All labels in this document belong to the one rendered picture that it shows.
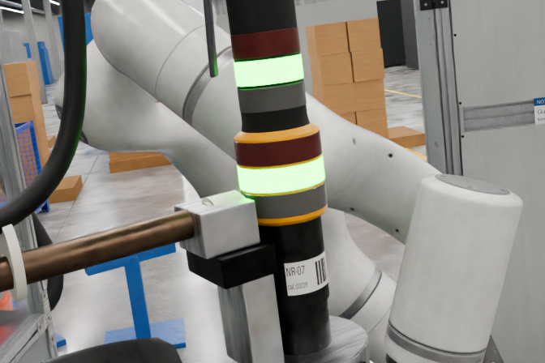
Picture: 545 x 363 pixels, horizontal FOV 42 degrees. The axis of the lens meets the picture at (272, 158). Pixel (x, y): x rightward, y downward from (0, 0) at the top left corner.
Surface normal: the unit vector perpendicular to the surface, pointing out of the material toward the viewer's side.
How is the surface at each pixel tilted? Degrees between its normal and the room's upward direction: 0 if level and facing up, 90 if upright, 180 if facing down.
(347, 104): 90
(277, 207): 90
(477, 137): 90
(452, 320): 89
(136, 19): 66
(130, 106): 110
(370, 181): 116
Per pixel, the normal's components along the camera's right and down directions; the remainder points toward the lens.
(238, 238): 0.53, 0.09
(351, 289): 0.11, -0.04
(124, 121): 0.62, 0.38
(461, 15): -0.04, 0.18
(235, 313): -0.84, 0.20
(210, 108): -0.43, 0.22
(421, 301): -0.65, 0.03
